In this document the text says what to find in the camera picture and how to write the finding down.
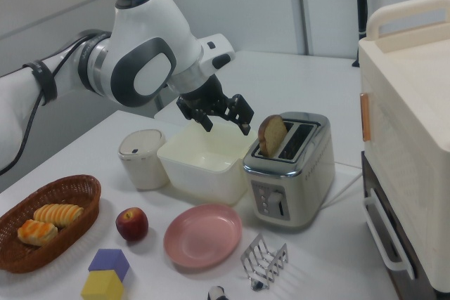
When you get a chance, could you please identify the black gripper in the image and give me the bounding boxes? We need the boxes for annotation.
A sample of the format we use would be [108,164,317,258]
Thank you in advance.
[175,74,255,137]

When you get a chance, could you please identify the brown bread slice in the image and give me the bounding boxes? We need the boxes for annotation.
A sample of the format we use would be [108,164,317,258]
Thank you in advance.
[257,114,288,158]

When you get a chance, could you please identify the pink plate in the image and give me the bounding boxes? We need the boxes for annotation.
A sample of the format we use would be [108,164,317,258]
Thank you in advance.
[162,203,243,268]

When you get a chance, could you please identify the long striped bread roll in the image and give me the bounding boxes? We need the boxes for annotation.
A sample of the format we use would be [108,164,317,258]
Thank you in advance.
[33,203,85,228]

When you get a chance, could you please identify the short orange glazed bread roll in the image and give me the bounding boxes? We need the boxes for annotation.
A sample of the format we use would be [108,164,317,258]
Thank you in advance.
[17,219,58,247]

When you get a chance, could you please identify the white plastic container box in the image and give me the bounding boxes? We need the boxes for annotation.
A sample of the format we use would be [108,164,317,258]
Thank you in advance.
[156,122,258,207]

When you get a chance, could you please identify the small white lidded bin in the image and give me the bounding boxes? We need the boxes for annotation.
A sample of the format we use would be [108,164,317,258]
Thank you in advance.
[117,129,167,190]

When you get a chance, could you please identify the cream and chrome toaster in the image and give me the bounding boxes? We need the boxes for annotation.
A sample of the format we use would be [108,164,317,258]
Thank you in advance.
[242,112,337,233]

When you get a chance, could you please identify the red apple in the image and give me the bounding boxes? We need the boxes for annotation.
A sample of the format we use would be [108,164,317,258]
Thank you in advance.
[115,207,149,242]

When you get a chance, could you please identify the metal toast rack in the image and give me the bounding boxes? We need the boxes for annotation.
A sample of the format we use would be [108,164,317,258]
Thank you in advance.
[240,232,289,292]

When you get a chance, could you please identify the brown wicker basket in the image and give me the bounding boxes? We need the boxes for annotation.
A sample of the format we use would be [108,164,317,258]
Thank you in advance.
[0,174,102,274]

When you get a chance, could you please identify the black and white panda toy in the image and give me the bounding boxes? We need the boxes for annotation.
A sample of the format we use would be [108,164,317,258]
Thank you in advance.
[207,285,228,300]

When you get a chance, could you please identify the purple cube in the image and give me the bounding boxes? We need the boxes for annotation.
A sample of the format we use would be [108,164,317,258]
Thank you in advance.
[87,248,130,282]

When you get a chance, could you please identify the yellow cube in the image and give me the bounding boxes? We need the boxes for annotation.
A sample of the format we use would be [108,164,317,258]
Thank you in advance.
[81,269,124,300]

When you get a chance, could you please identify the white toaster power cord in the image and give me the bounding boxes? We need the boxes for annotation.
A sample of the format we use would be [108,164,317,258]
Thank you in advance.
[325,161,364,207]

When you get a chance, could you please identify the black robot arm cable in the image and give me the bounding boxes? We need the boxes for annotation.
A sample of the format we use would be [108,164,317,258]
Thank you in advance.
[0,38,85,177]

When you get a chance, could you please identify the cream plastic cabinet with handle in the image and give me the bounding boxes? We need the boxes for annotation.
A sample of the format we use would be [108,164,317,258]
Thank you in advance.
[357,0,450,294]

